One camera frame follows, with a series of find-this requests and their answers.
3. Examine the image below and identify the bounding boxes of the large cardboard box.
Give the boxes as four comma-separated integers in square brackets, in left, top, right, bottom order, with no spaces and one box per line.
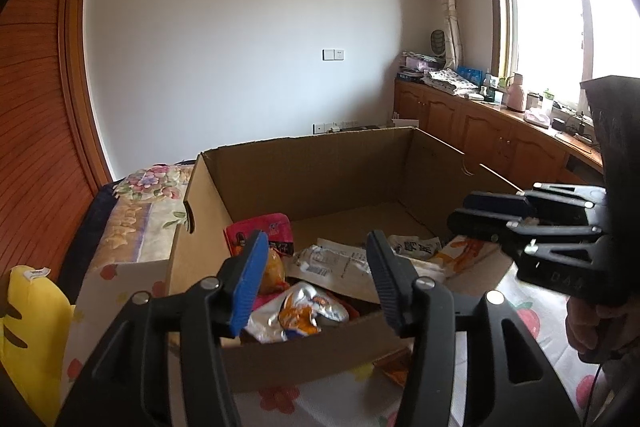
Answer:
[165,127,521,393]

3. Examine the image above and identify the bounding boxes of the pink thermos kettle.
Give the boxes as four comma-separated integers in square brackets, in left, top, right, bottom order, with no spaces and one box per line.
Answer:
[507,72,527,112]

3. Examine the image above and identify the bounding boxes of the small oval fan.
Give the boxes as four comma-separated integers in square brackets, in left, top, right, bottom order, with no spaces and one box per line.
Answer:
[430,28,451,58]

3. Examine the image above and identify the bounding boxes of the long wooden cabinet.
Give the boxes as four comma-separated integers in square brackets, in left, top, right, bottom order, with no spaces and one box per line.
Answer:
[394,77,608,192]

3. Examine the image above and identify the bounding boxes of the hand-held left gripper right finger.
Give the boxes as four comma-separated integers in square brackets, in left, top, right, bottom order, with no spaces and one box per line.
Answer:
[366,229,571,427]

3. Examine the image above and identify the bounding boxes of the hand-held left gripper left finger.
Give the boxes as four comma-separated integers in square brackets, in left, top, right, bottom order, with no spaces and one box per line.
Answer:
[55,230,271,427]

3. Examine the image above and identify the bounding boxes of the person's right hand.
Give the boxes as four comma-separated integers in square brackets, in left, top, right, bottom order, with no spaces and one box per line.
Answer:
[565,294,623,364]

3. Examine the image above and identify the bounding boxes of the orange and white snack packet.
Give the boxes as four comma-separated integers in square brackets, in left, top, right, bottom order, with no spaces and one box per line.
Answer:
[425,237,501,280]

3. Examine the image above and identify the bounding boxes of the wooden wardrobe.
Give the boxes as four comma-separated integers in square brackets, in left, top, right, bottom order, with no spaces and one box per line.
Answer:
[0,0,113,278]

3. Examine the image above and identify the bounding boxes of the black cable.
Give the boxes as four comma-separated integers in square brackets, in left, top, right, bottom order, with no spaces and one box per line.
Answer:
[587,362,603,427]

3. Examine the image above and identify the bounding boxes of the person's right forearm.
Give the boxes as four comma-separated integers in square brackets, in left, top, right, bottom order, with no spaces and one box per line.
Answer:
[597,354,640,427]

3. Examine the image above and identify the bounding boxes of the white black print snack packet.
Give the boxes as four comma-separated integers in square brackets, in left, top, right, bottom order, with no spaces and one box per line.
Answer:
[387,234,443,260]

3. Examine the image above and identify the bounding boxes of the red snack packet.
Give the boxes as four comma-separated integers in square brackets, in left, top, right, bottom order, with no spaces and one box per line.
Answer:
[224,213,296,258]

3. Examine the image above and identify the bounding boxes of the folded patterned cloth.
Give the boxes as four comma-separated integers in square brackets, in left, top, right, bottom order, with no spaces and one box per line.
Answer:
[422,69,481,96]

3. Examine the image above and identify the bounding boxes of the yellow plush toy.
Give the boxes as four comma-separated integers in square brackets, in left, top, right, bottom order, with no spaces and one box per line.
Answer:
[0,266,76,425]

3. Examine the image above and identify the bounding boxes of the wooden framed window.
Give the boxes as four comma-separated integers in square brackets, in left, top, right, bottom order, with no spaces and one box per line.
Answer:
[480,0,640,128]

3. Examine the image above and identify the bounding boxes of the white labelled snack packet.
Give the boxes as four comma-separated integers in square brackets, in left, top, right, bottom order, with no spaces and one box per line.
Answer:
[287,237,381,293]

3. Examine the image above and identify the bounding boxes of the silver and orange snack packet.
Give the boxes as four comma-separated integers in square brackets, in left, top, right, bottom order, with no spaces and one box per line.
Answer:
[245,282,351,343]

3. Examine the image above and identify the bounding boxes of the white floral bed sheet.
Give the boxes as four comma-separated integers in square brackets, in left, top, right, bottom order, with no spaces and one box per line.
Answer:
[62,257,626,427]

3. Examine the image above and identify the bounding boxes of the yellow orange snack packet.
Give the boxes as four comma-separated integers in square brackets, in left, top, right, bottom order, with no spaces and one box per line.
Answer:
[257,247,288,295]

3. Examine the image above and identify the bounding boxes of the stack of books and papers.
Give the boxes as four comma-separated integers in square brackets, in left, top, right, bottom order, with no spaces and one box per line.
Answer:
[398,51,441,82]

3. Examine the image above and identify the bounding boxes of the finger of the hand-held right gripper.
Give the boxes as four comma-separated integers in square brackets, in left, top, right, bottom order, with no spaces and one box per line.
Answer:
[447,209,602,258]
[462,183,608,226]

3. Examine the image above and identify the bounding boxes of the white wall outlet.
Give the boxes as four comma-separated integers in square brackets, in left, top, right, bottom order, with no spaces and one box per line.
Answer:
[312,121,361,134]

